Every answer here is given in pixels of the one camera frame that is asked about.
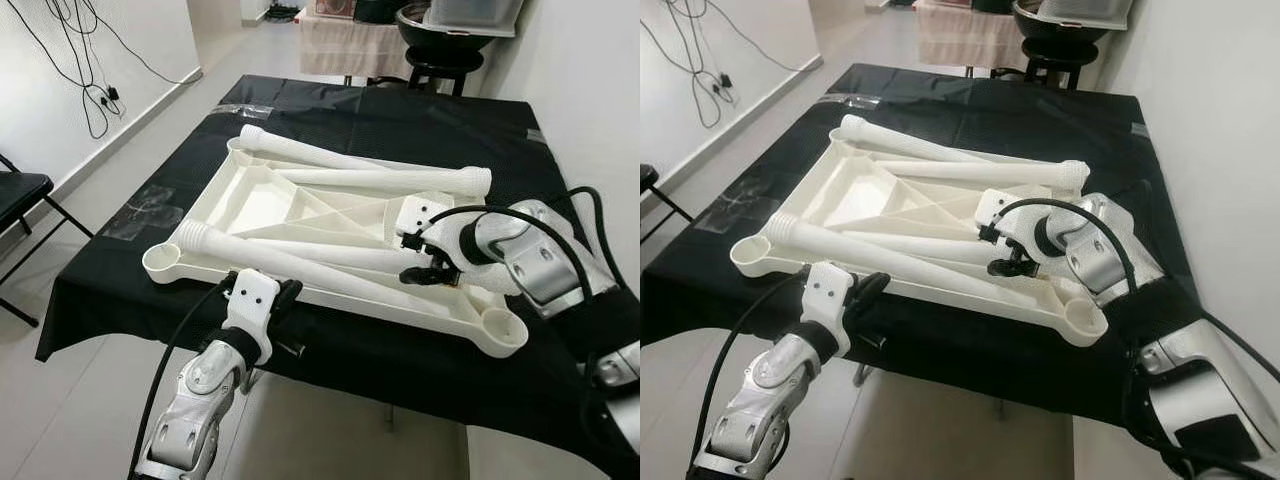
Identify white plastic table top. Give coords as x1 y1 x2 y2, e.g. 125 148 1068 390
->
142 138 529 359
730 125 1111 348

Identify black tablecloth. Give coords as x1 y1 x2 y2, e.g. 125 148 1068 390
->
35 74 641 479
640 62 1211 426

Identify beige cloth covered table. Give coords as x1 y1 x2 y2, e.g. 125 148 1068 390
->
915 3 1026 71
298 10 413 83

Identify black metal basin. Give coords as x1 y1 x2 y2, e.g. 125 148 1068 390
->
1012 0 1106 43
395 3 501 53

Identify black folding chair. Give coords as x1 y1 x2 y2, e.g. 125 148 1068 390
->
0 152 96 328
640 163 693 246

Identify clear plastic storage box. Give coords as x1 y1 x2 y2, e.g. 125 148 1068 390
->
1035 0 1136 29
428 0 526 38

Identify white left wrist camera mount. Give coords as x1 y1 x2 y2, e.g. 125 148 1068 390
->
800 262 858 358
222 270 283 366

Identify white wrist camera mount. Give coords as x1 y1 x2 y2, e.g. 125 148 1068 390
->
393 194 481 293
975 188 1051 281
800 262 858 358
222 270 283 366

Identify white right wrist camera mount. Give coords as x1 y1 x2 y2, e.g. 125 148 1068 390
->
393 194 481 293
975 188 1051 281

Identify black wall cables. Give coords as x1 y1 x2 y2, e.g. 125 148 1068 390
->
5 0 191 141
640 0 801 129

